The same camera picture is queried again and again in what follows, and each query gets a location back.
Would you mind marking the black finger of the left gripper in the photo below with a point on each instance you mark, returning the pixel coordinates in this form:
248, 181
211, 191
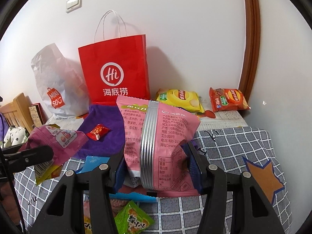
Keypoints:
18, 160

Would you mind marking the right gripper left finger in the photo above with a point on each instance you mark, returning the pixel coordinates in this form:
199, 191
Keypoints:
104, 180

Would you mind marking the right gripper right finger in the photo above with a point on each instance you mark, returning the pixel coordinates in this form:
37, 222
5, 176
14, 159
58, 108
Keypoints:
211, 181

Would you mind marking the small red snack packet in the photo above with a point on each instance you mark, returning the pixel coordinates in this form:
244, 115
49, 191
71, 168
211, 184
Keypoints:
98, 132

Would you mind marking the pink snack bag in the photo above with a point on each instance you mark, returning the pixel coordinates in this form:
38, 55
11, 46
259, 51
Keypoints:
154, 136

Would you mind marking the magenta snack packet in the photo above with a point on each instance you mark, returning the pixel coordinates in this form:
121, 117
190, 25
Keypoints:
65, 144

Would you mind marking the white spotted plush toy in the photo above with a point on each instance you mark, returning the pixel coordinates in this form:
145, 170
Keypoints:
15, 136

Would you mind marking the blue tissue pack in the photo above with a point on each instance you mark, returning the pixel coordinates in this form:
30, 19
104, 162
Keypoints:
93, 161

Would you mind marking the grey checkered bedsheet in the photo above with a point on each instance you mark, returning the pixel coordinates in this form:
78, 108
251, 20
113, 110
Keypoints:
235, 149

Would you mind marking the green snack packet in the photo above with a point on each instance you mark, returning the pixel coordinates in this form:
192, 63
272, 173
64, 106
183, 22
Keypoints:
132, 220

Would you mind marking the brown framed box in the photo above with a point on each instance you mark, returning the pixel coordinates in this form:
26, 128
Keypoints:
38, 116

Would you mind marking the purple fluffy towel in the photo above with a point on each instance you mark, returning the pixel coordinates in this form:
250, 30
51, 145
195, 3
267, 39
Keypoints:
112, 142

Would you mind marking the orange chips bag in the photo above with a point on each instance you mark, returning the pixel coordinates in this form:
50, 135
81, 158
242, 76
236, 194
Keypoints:
223, 99

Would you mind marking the yellow chips bag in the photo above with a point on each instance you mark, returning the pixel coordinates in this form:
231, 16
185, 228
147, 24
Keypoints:
187, 100

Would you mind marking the white Miniso plastic bag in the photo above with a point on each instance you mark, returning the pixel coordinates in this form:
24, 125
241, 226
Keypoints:
62, 89

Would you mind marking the red paper shopping bag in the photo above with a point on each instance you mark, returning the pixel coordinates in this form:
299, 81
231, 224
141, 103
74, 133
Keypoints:
116, 67

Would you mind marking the brown wooden door frame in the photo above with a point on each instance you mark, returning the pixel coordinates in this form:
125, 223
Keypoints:
252, 46

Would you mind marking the white wall switch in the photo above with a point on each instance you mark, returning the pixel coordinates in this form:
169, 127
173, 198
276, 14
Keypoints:
72, 5

